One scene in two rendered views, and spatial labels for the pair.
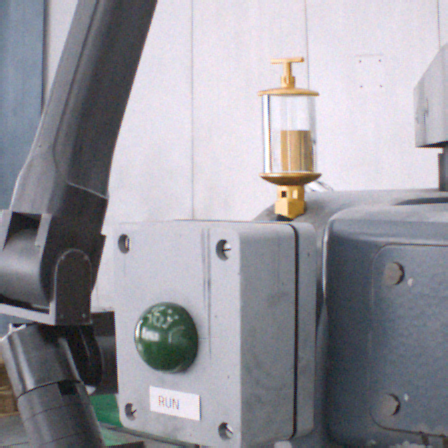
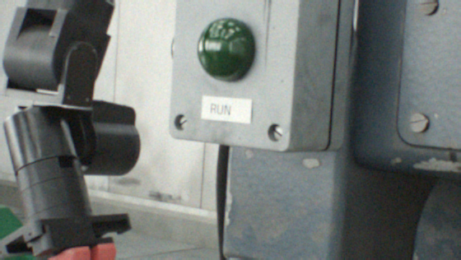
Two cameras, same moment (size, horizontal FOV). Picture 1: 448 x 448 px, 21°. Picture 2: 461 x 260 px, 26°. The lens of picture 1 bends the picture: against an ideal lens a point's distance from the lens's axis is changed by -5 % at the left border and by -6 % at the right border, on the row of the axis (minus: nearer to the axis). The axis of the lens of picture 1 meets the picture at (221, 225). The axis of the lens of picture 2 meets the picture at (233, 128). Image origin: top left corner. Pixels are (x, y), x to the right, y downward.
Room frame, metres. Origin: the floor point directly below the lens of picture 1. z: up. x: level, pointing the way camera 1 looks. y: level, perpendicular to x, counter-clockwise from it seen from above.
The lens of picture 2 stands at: (0.04, 0.07, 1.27)
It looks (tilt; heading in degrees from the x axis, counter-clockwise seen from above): 3 degrees down; 354
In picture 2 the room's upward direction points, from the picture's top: 4 degrees clockwise
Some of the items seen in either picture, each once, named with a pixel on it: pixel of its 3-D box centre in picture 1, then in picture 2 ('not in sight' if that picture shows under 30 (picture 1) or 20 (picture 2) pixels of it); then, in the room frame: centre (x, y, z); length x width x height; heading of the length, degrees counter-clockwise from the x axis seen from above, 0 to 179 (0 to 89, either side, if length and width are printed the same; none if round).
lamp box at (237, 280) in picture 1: (213, 332); (260, 53); (0.52, 0.00, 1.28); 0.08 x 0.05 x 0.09; 45
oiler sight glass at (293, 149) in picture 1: (289, 133); not in sight; (0.57, -0.03, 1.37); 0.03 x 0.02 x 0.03; 45
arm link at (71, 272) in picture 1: (76, 321); (76, 109); (0.95, 0.11, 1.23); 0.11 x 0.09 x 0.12; 136
